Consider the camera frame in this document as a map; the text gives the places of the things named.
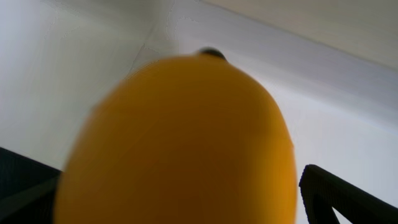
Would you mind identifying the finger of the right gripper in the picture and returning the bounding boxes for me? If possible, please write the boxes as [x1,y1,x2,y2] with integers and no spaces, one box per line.
[298,164,398,224]

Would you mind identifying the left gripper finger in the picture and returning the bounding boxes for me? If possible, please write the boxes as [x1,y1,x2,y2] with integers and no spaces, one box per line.
[0,147,63,224]

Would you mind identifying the yellow rubber duck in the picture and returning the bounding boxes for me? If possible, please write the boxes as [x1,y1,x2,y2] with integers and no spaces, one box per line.
[52,46,299,224]

